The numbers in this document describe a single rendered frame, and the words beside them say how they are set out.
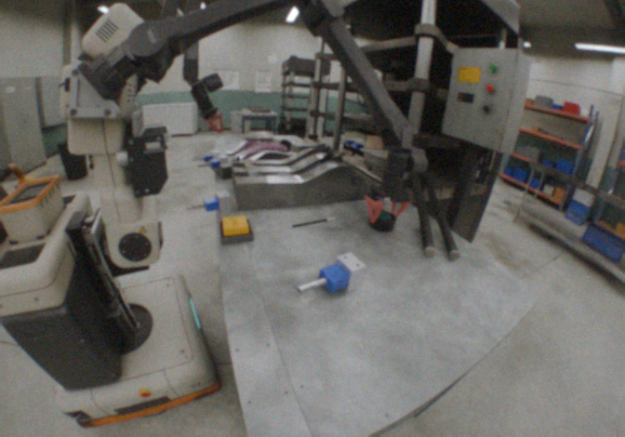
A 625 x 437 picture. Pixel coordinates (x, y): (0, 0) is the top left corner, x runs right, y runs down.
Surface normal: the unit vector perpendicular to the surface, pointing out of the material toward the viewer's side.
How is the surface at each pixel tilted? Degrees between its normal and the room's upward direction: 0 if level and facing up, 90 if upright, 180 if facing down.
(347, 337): 0
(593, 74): 90
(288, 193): 90
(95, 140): 90
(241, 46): 90
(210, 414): 0
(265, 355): 0
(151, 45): 74
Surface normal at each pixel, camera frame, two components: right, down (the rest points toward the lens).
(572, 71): -0.96, 0.03
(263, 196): 0.37, 0.42
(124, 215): 0.57, 0.39
